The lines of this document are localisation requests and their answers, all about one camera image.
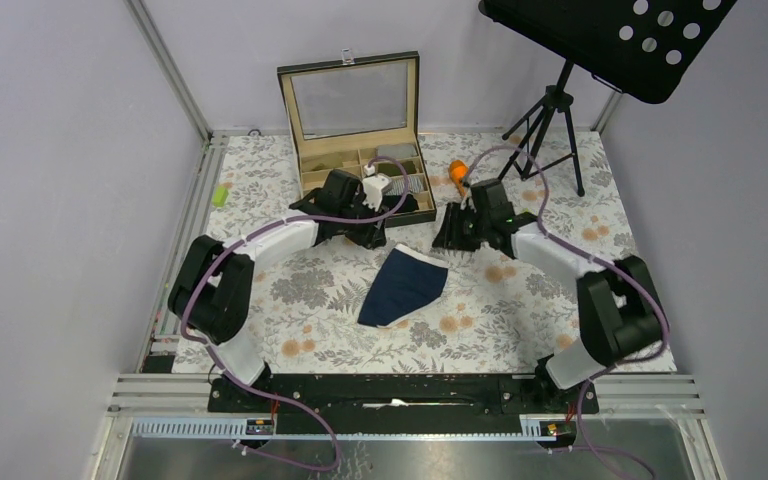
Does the green block at left edge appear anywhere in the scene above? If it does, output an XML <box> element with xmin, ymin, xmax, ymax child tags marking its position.
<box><xmin>211</xmin><ymin>185</ymin><xmax>229</xmax><ymax>208</ymax></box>

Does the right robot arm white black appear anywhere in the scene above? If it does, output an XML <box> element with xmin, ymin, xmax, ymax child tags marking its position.
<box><xmin>433</xmin><ymin>179</ymin><xmax>669</xmax><ymax>412</ymax></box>

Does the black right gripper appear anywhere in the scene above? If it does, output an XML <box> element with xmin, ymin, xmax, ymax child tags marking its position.
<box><xmin>431</xmin><ymin>201</ymin><xmax>491</xmax><ymax>253</ymax></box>

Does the wooden organizer box glass lid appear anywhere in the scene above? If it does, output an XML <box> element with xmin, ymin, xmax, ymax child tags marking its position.
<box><xmin>276</xmin><ymin>47</ymin><xmax>438</xmax><ymax>230</ymax></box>

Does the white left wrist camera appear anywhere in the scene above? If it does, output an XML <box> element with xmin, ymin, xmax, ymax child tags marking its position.
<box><xmin>361</xmin><ymin>174</ymin><xmax>392</xmax><ymax>212</ymax></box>

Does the olive rolled underwear in box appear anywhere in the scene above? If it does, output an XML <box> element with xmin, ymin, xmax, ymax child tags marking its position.
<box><xmin>378</xmin><ymin>160</ymin><xmax>418</xmax><ymax>177</ymax></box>

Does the olive khaki underwear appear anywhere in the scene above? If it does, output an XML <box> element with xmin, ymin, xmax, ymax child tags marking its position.
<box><xmin>301</xmin><ymin>151</ymin><xmax>358</xmax><ymax>172</ymax></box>

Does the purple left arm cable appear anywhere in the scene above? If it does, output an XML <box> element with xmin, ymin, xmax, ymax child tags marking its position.
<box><xmin>179</xmin><ymin>156</ymin><xmax>412</xmax><ymax>473</ymax></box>

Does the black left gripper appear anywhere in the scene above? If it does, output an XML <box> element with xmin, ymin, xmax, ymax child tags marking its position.
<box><xmin>338</xmin><ymin>194</ymin><xmax>388</xmax><ymax>250</ymax></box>

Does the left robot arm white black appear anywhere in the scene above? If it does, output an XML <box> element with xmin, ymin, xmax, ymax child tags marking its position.
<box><xmin>168</xmin><ymin>168</ymin><xmax>391</xmax><ymax>411</ymax></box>

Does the striped rolled underwear in box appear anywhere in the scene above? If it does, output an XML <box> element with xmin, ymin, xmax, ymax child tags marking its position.
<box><xmin>386</xmin><ymin>175</ymin><xmax>427</xmax><ymax>196</ymax></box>

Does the grey rolled underwear in box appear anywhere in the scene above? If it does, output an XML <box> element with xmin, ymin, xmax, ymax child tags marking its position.
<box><xmin>376</xmin><ymin>144</ymin><xmax>419</xmax><ymax>160</ymax></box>

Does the navy blue underwear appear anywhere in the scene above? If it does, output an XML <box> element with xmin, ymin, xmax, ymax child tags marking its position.
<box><xmin>357</xmin><ymin>244</ymin><xmax>449</xmax><ymax>328</ymax></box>

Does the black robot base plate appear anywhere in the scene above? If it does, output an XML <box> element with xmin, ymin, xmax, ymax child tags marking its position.
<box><xmin>207</xmin><ymin>374</ymin><xmax>599</xmax><ymax>436</ymax></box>

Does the floral table cloth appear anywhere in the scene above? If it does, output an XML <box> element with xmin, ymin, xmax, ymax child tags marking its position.
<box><xmin>206</xmin><ymin>131</ymin><xmax>637</xmax><ymax>373</ymax></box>

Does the black music stand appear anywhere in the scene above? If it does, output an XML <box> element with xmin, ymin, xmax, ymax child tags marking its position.
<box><xmin>478</xmin><ymin>0</ymin><xmax>736</xmax><ymax>180</ymax></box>

